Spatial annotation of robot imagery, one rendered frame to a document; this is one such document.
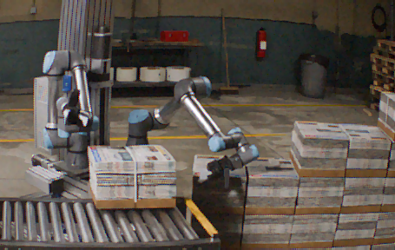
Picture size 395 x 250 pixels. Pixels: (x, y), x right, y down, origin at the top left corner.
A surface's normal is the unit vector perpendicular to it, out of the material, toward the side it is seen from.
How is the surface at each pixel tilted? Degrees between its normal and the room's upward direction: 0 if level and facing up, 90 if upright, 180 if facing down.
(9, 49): 90
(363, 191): 90
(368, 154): 90
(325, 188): 90
